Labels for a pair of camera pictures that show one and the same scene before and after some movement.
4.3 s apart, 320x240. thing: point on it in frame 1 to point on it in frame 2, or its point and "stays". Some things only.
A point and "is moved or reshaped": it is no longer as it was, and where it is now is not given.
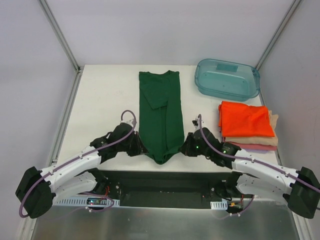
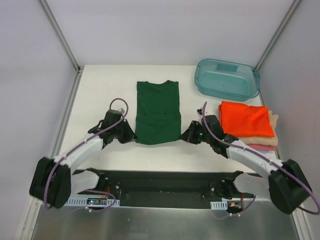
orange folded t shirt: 238,119 stays
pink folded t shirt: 253,146 stays
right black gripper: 187,144 to 191,133
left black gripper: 136,144 to 125,132
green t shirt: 160,114 is moved or reshaped
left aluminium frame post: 61,35 stays
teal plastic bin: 224,80 stays
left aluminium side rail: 26,231 stays
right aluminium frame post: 280,30 stays
